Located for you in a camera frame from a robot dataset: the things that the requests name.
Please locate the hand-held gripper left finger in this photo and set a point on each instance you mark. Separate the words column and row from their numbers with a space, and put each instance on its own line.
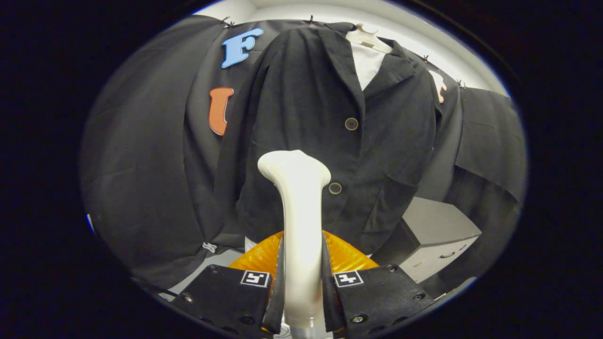
column 226, row 296

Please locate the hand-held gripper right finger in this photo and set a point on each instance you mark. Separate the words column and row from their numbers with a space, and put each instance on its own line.
column 377, row 296

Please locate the black jacket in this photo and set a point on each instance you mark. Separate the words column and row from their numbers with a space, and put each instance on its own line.
column 306, row 117

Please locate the grey cabinet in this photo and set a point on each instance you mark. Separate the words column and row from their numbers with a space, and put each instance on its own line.
column 438, row 221

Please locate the blue white printed board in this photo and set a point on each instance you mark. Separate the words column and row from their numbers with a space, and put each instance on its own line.
column 90, row 223

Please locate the black backdrop cloth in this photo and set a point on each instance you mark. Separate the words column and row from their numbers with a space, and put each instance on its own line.
column 141, row 165

